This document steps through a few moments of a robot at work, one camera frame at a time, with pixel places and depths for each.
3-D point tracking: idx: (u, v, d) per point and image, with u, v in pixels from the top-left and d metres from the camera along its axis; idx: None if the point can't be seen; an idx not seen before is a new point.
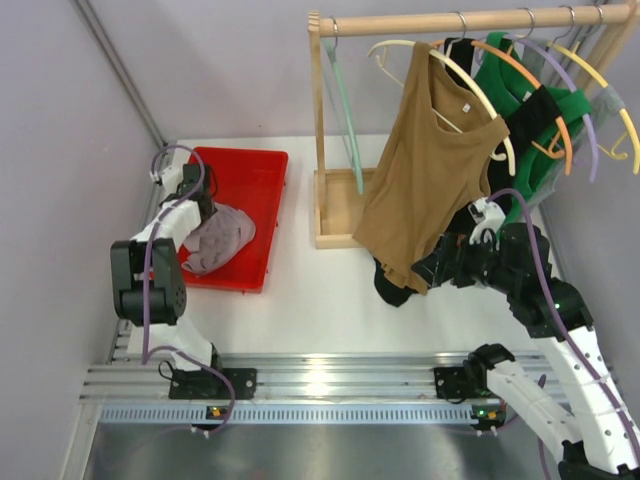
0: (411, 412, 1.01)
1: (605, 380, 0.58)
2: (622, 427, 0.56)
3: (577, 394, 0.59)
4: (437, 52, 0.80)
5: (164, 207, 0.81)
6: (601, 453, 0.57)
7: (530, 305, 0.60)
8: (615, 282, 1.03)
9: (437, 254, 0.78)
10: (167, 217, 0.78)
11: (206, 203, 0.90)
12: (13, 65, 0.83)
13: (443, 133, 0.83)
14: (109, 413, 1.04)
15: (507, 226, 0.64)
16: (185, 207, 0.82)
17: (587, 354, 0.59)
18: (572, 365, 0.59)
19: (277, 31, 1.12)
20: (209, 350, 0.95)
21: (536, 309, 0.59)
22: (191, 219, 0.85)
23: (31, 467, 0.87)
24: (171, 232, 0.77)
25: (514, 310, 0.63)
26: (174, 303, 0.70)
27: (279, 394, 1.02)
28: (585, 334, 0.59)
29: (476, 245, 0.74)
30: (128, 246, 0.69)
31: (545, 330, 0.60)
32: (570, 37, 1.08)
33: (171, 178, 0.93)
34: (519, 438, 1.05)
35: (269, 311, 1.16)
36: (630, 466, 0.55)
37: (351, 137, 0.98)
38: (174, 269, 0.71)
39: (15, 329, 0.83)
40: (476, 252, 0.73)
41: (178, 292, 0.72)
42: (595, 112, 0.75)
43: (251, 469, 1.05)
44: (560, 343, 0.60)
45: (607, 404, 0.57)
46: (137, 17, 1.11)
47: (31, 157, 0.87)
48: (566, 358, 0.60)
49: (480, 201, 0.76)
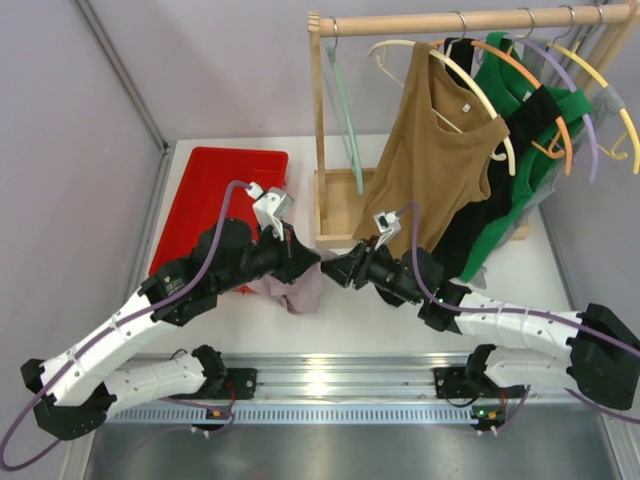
0: (411, 413, 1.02)
1: (502, 305, 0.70)
2: (542, 319, 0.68)
3: (503, 330, 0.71)
4: (437, 52, 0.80)
5: (106, 328, 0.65)
6: (557, 347, 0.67)
7: (438, 316, 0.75)
8: (616, 282, 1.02)
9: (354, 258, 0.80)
10: (91, 351, 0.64)
11: (196, 305, 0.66)
12: (13, 66, 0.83)
13: (443, 133, 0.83)
14: (123, 413, 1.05)
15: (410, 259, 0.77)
16: (121, 336, 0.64)
17: (481, 303, 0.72)
18: (480, 318, 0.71)
19: (277, 33, 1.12)
20: (196, 384, 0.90)
21: (444, 318, 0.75)
22: (153, 334, 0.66)
23: (33, 466, 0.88)
24: (84, 377, 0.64)
25: (426, 321, 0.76)
26: (73, 431, 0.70)
27: (279, 394, 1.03)
28: (472, 299, 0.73)
29: (381, 255, 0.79)
30: (29, 382, 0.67)
31: (454, 327, 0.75)
32: (570, 37, 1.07)
33: (264, 212, 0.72)
34: (517, 437, 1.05)
35: (270, 311, 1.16)
36: (574, 335, 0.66)
37: (351, 136, 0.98)
38: (64, 420, 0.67)
39: (15, 330, 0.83)
40: (379, 261, 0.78)
41: (84, 423, 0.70)
42: (595, 112, 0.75)
43: (251, 469, 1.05)
44: (462, 315, 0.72)
45: (520, 317, 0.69)
46: (138, 17, 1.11)
47: (31, 157, 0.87)
48: (474, 318, 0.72)
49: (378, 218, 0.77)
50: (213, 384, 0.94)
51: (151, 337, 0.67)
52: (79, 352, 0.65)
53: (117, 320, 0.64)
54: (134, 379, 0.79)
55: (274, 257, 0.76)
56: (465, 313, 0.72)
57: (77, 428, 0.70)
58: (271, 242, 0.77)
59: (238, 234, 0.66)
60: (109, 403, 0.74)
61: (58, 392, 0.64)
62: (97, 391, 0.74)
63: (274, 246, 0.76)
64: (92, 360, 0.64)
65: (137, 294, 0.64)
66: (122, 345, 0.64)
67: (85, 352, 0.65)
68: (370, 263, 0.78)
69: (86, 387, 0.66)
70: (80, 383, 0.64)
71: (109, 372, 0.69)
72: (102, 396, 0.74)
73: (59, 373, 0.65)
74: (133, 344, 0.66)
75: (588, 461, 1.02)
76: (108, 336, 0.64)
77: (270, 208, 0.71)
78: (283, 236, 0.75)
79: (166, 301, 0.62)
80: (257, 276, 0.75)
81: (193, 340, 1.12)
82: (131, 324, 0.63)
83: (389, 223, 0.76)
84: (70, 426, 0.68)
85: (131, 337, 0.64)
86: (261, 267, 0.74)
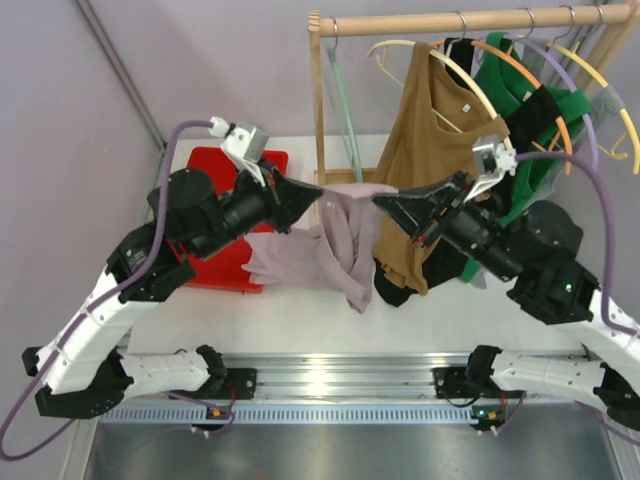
0: (410, 412, 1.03)
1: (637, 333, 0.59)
2: None
3: (621, 354, 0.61)
4: (437, 52, 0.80)
5: (80, 314, 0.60)
6: None
7: (551, 303, 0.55)
8: (617, 282, 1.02)
9: (436, 204, 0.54)
10: (72, 339, 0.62)
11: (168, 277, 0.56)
12: (15, 68, 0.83)
13: (443, 133, 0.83)
14: (124, 413, 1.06)
15: (534, 216, 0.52)
16: (95, 322, 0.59)
17: (615, 315, 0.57)
18: (610, 335, 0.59)
19: (277, 33, 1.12)
20: (198, 382, 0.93)
21: (557, 306, 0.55)
22: (132, 313, 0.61)
23: (32, 466, 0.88)
24: (73, 364, 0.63)
25: (530, 310, 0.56)
26: (92, 411, 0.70)
27: (279, 394, 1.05)
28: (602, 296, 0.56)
29: (473, 203, 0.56)
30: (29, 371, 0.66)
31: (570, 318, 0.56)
32: (570, 37, 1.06)
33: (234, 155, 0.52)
34: (517, 438, 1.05)
35: (270, 311, 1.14)
36: None
37: (351, 136, 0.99)
38: (79, 403, 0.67)
39: (15, 330, 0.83)
40: (473, 214, 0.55)
41: (97, 404, 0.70)
42: (595, 113, 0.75)
43: (250, 470, 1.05)
44: (592, 321, 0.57)
45: None
46: (137, 18, 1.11)
47: (33, 158, 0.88)
48: (603, 334, 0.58)
49: (476, 154, 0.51)
50: (211, 383, 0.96)
51: (132, 316, 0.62)
52: (62, 341, 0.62)
53: (86, 305, 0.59)
54: (149, 366, 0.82)
55: (259, 206, 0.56)
56: (598, 323, 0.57)
57: (95, 408, 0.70)
58: (251, 188, 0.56)
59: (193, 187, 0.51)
60: (126, 383, 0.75)
61: (53, 382, 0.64)
62: (116, 372, 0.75)
63: (256, 192, 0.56)
64: (75, 348, 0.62)
65: (104, 274, 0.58)
66: (99, 330, 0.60)
67: (68, 342, 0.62)
68: (456, 218, 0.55)
69: (78, 374, 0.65)
70: (70, 371, 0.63)
71: (103, 355, 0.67)
72: (120, 377, 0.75)
73: (48, 363, 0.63)
74: (111, 327, 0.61)
75: (588, 461, 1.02)
76: (84, 323, 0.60)
77: (243, 151, 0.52)
78: (263, 182, 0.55)
79: (127, 281, 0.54)
80: (245, 232, 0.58)
81: (192, 339, 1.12)
82: (102, 307, 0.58)
83: (496, 170, 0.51)
84: (83, 408, 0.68)
85: (106, 322, 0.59)
86: (245, 222, 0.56)
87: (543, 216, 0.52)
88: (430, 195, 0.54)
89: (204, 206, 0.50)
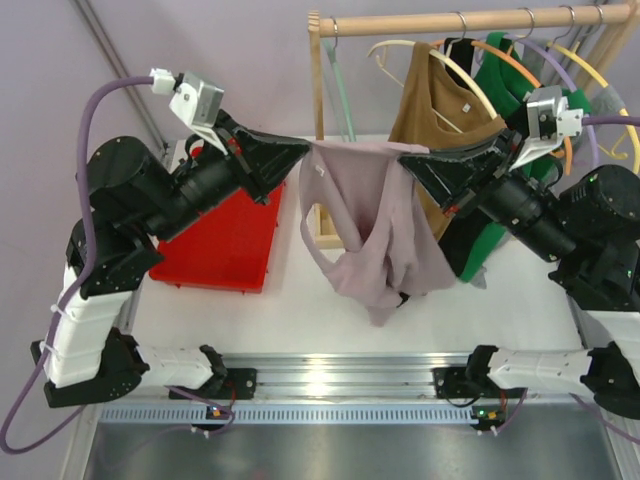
0: (411, 412, 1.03)
1: None
2: None
3: None
4: (437, 52, 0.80)
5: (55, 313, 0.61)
6: None
7: (606, 286, 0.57)
8: None
9: (474, 173, 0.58)
10: (58, 336, 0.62)
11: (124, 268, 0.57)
12: (15, 68, 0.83)
13: (443, 133, 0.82)
14: (124, 413, 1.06)
15: (605, 183, 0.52)
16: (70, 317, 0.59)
17: None
18: None
19: (277, 33, 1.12)
20: (200, 378, 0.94)
21: (611, 290, 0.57)
22: (103, 306, 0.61)
23: (32, 465, 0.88)
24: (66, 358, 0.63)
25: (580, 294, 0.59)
26: (110, 395, 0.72)
27: (279, 394, 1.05)
28: None
29: (518, 173, 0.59)
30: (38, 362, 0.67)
31: (625, 303, 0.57)
32: (570, 37, 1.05)
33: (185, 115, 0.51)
34: (518, 438, 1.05)
35: (270, 311, 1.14)
36: None
37: (351, 136, 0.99)
38: (95, 386, 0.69)
39: (15, 329, 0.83)
40: (519, 184, 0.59)
41: (112, 389, 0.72)
42: (595, 112, 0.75)
43: (250, 470, 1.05)
44: None
45: None
46: (137, 18, 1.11)
47: (33, 159, 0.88)
48: None
49: (533, 113, 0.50)
50: (211, 382, 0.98)
51: (105, 308, 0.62)
52: (51, 340, 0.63)
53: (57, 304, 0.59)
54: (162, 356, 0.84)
55: (223, 173, 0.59)
56: None
57: (110, 393, 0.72)
58: (214, 156, 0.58)
59: (126, 165, 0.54)
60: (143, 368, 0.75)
61: (54, 377, 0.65)
62: (135, 358, 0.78)
63: (220, 160, 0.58)
64: (64, 344, 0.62)
65: (68, 268, 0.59)
66: (78, 325, 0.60)
67: (56, 339, 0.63)
68: (503, 189, 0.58)
69: (76, 366, 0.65)
70: (66, 365, 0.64)
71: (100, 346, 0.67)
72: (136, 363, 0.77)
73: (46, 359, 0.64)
74: (89, 321, 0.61)
75: (588, 461, 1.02)
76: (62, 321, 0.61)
77: (185, 116, 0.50)
78: (224, 148, 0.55)
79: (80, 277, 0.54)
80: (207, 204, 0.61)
81: (192, 339, 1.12)
82: (70, 303, 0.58)
83: (553, 134, 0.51)
84: (99, 391, 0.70)
85: (78, 317, 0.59)
86: (204, 193, 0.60)
87: (614, 187, 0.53)
88: (467, 161, 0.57)
89: (135, 181, 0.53)
